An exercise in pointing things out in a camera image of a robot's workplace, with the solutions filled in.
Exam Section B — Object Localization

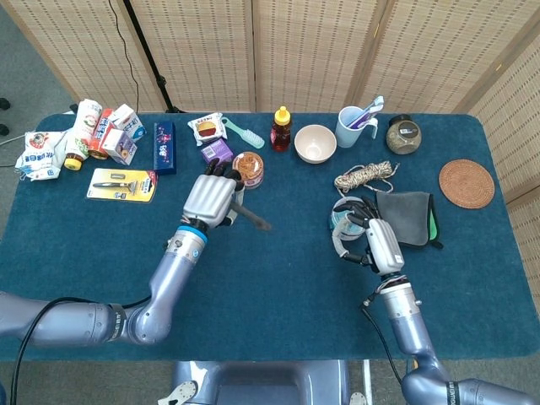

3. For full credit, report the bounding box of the purple toothbrush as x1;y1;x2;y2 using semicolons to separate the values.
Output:
346;110;372;129

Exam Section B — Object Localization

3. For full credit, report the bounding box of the beige bowl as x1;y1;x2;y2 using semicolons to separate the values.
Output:
294;124;338;165

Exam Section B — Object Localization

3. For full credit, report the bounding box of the large white metal bracket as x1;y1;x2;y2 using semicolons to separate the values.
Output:
158;379;199;405

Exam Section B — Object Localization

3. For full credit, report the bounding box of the white metal table leg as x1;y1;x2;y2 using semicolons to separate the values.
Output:
361;359;374;405

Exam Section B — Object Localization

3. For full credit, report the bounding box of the white bag with blue print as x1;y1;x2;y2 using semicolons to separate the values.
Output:
14;130;68;182

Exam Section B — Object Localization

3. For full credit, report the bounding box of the clear jar of rubber bands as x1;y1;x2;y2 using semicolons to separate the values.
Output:
231;151;265;191

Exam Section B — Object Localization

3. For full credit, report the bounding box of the honey bottle with yellow cap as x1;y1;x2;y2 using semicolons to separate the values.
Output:
269;105;293;153

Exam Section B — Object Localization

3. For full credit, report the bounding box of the dark blue rectangular box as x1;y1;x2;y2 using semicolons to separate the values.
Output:
153;121;177;176

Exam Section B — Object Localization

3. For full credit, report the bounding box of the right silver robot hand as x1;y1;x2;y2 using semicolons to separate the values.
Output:
331;195;405;276

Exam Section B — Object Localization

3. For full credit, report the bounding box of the blue felt table cover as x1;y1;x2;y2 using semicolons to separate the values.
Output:
0;112;531;363

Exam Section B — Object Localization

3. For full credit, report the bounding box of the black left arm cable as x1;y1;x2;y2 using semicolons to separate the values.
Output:
10;296;152;405

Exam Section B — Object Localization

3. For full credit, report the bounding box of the light blue mug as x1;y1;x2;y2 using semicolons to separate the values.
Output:
335;105;380;149

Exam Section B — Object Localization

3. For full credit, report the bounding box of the bamboo folding screen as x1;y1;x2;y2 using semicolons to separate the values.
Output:
0;0;540;262

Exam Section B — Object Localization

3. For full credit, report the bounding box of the bundle of speckled rope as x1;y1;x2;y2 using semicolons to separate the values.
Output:
333;160;400;199

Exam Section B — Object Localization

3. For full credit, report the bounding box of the white snack packet burger picture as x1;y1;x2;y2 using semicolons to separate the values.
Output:
186;111;229;148

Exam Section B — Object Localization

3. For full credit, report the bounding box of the grey cloth with green edge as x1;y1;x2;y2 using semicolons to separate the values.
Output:
375;190;445;250

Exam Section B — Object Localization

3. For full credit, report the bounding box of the round woven brown coaster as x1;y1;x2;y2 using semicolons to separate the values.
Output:
438;159;496;210

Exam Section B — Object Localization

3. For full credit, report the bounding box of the mint green scrubbing brush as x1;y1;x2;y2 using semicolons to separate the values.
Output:
220;117;266;150

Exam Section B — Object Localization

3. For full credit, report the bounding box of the glass jar with black lid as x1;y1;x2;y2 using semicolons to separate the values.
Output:
386;113;423;155

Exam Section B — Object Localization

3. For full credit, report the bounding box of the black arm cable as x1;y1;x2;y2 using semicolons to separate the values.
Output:
10;296;152;405
360;294;408;387

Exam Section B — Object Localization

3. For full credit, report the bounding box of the razor in yellow blister pack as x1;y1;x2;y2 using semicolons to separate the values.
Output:
86;167;159;204

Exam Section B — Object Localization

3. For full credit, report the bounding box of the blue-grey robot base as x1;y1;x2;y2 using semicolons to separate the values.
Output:
170;359;351;405

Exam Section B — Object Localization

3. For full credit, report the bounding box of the white bottle with yellow cap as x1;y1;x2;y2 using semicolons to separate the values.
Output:
62;98;104;171

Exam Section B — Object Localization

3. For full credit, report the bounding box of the clear tub of binder clips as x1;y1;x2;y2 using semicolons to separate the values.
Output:
330;196;372;241

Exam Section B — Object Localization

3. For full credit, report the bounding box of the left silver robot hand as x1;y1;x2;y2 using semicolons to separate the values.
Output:
181;159;246;230

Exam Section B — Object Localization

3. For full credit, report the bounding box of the black tripod stand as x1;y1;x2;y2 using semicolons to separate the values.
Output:
121;0;186;114

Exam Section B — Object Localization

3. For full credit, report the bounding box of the white and purple carton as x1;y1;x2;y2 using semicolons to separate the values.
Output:
102;128;138;166

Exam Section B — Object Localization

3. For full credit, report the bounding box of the white and blue milk carton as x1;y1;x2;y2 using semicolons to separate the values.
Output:
110;103;148;143

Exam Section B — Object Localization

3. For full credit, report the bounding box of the small purple box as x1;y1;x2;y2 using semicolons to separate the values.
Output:
200;138;235;170

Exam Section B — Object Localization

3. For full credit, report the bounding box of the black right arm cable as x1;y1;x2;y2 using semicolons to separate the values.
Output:
360;294;408;387

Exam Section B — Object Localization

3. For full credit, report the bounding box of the thin black hanging cable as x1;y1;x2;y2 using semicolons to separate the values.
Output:
107;0;141;111

